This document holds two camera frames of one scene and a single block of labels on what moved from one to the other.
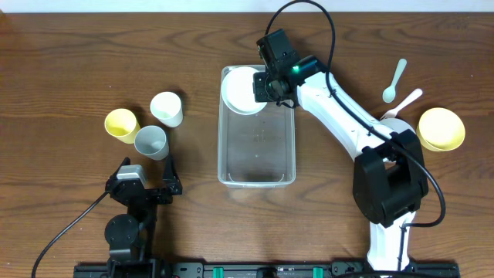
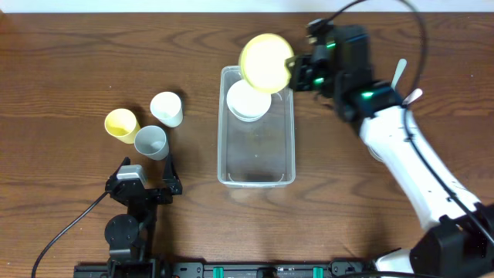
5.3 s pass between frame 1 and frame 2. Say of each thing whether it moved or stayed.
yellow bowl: moved
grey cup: stayed
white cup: stayed
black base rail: stayed
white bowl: moved
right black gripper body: moved
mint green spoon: stayed
